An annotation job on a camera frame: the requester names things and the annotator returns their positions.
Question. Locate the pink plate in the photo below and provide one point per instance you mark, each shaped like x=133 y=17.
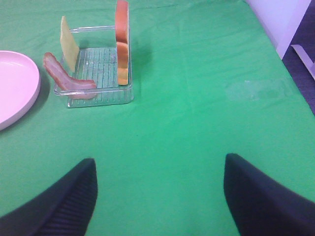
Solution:
x=19 y=86

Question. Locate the green tablecloth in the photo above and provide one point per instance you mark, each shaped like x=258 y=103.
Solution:
x=207 y=81

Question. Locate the white frame furniture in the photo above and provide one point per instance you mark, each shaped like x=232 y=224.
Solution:
x=306 y=60

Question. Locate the yellow cheese slice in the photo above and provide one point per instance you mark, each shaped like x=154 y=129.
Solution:
x=69 y=47

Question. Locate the bacon strip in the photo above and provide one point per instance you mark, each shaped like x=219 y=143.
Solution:
x=61 y=77

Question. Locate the clear right plastic tray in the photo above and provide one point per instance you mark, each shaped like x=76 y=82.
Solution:
x=97 y=60

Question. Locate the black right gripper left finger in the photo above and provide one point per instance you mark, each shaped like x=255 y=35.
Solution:
x=63 y=209

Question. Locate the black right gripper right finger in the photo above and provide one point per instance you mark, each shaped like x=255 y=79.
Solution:
x=260 y=206

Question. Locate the bread slice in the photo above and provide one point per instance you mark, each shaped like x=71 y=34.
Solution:
x=122 y=40

